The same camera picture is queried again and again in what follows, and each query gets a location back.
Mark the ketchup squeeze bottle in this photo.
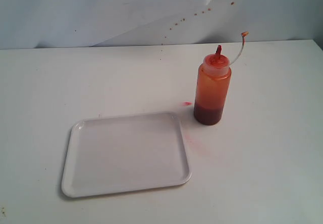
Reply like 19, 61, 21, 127
193, 31, 249, 126

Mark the white rectangular tray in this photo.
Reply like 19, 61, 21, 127
61, 111, 191, 198

